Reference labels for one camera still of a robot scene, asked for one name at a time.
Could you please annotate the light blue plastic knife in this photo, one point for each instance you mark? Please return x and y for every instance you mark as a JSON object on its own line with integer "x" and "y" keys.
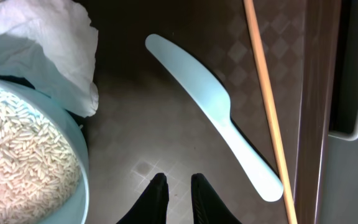
{"x": 213, "y": 99}

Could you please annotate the wooden chopstick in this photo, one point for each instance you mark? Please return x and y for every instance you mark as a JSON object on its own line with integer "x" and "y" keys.
{"x": 270, "y": 109}

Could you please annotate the dark brown serving tray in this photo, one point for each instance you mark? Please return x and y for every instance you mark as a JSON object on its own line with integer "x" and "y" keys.
{"x": 146, "y": 122}

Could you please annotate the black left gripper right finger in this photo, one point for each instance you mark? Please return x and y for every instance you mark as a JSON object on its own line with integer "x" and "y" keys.
{"x": 207, "y": 206}

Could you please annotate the white tissue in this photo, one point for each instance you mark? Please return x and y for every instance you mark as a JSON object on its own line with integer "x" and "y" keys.
{"x": 52, "y": 45}

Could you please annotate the grey dishwasher rack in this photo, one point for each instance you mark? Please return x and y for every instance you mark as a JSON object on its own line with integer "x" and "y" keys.
{"x": 339, "y": 185}

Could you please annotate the light blue rice bowl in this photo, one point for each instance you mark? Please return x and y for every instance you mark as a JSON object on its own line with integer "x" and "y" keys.
{"x": 44, "y": 161}

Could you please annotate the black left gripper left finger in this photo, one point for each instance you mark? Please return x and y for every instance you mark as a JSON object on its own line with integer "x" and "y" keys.
{"x": 151, "y": 206}

